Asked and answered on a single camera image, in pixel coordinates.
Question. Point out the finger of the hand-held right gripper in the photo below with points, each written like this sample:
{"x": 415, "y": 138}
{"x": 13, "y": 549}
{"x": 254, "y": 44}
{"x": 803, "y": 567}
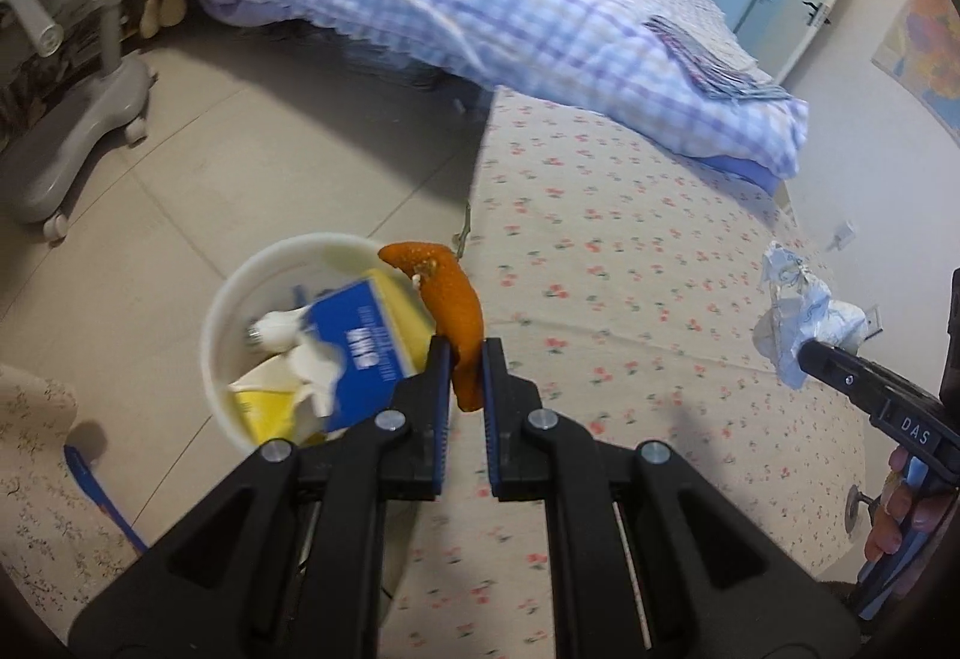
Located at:
{"x": 836, "y": 367}

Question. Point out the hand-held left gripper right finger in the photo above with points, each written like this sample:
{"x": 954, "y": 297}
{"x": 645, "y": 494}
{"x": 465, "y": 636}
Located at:
{"x": 491, "y": 404}

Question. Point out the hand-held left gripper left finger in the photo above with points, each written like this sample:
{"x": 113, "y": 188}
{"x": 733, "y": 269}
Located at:
{"x": 442, "y": 404}

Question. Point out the white plastic wrapper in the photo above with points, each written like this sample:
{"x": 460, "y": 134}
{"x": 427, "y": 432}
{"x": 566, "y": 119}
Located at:
{"x": 787, "y": 329}

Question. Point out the orange peel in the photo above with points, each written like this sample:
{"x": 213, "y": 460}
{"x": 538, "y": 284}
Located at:
{"x": 450, "y": 299}

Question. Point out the blue carton box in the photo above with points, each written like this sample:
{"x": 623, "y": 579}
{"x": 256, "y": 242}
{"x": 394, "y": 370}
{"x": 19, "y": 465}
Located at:
{"x": 352, "y": 344}

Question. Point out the white tissue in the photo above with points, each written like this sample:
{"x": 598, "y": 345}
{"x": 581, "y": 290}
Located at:
{"x": 319, "y": 370}

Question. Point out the yellow food packet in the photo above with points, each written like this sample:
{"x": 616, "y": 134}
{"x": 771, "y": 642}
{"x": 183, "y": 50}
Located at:
{"x": 270, "y": 412}

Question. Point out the white plastic bin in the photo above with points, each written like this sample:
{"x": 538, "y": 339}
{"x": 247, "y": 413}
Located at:
{"x": 225, "y": 303}

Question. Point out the person's right hand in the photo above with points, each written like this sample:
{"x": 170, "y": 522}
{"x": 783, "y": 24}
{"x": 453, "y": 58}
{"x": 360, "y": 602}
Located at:
{"x": 892, "y": 516}

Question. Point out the white light bulb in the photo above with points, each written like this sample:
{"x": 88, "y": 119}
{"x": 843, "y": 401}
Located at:
{"x": 281, "y": 329}

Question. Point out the cherry print bed cover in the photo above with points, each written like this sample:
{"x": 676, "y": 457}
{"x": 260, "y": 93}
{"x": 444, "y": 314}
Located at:
{"x": 637, "y": 254}

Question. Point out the folded plaid cloth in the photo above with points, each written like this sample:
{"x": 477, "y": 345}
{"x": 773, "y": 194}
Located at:
{"x": 712, "y": 59}

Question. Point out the blue stick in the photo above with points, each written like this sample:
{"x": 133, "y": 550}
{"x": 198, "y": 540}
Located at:
{"x": 97, "y": 494}

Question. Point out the beige leaf print cloth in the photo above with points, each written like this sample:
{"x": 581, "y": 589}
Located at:
{"x": 37, "y": 479}

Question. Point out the grey chair base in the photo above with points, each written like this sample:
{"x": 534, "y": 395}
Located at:
{"x": 82, "y": 97}

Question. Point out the white wall socket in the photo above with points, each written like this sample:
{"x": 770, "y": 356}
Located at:
{"x": 843, "y": 235}

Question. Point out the wall map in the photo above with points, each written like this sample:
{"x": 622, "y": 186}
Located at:
{"x": 926, "y": 44}

